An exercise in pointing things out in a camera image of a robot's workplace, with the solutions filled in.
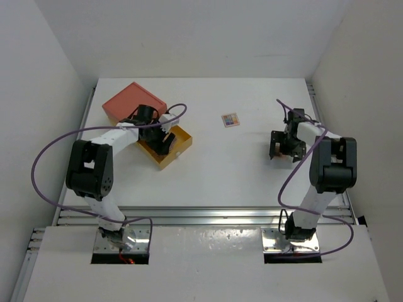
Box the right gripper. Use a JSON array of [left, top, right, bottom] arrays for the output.
[[270, 131, 307, 164]]

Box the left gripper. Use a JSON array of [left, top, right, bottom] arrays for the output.
[[142, 118, 174, 155]]

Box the four-pan brown eyeshadow palette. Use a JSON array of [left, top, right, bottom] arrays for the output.
[[271, 143, 287, 159]]

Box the orange drawer box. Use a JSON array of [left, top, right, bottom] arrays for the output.
[[102, 82, 167, 123]]

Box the colourful square eyeshadow palette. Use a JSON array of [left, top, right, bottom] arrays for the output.
[[222, 113, 240, 128]]

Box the long nude eyeshadow palette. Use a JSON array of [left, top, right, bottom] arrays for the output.
[[164, 133, 176, 154]]

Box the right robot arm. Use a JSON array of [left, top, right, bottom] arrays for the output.
[[269, 107, 358, 242]]

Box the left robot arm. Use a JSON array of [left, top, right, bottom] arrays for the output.
[[65, 104, 179, 249]]

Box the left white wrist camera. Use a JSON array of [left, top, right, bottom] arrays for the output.
[[159, 113, 179, 133]]

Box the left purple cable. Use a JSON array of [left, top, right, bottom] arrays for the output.
[[30, 103, 189, 240]]

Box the purple cable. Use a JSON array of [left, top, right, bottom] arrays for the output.
[[276, 99, 355, 257], [30, 103, 189, 240]]

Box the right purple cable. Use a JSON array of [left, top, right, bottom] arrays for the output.
[[276, 99, 355, 257]]

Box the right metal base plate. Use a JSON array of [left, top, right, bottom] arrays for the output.
[[261, 228, 320, 255]]

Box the metal base plate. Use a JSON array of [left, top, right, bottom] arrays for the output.
[[93, 225, 151, 255], [261, 228, 320, 255]]

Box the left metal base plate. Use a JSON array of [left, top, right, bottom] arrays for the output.
[[93, 225, 151, 255]]

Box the aluminium rail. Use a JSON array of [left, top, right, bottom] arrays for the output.
[[51, 204, 357, 226]]

